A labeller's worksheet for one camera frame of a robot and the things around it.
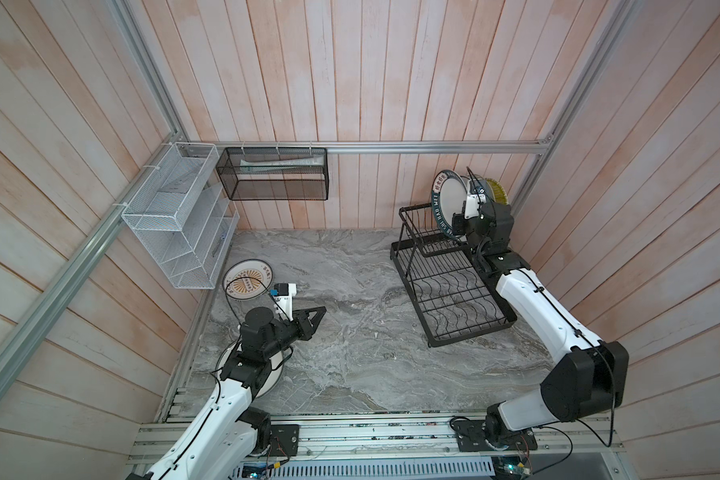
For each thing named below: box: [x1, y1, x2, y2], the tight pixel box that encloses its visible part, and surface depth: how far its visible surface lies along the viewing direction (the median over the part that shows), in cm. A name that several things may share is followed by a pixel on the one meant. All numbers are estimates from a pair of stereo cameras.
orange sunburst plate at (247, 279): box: [223, 259, 273, 300], surface depth 109 cm
